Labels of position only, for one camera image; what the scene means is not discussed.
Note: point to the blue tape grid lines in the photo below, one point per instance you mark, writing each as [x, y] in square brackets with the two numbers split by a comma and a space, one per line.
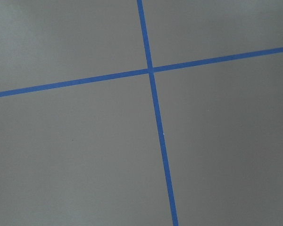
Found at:
[150, 70]

